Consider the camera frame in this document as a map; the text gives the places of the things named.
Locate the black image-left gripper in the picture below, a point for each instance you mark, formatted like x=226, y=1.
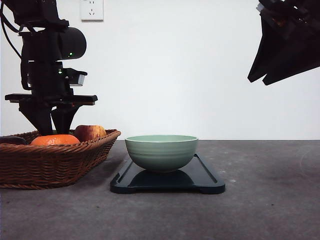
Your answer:
x=46, y=80

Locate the brown wicker basket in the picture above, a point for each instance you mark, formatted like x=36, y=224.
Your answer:
x=51, y=166

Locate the dark rectangular tray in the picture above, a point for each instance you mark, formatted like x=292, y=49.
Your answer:
x=197, y=176

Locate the orange tangerine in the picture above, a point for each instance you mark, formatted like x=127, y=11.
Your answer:
x=54, y=140

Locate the black cable image-left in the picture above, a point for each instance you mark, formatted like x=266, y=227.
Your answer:
x=13, y=26

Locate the red yellow apple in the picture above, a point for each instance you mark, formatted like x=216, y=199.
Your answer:
x=89, y=132

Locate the green ceramic bowl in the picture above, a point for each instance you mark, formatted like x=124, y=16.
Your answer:
x=161, y=152

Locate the black image-right gripper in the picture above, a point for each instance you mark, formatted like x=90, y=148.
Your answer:
x=290, y=41

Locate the dark purple fruit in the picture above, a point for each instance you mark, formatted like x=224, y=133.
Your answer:
x=8, y=139

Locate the white wall socket left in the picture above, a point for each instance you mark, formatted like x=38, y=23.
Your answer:
x=91, y=11

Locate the black image-left robot arm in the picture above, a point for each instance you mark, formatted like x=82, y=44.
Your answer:
x=46, y=42

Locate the black wrist camera image-left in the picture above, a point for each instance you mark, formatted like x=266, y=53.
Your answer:
x=74, y=77

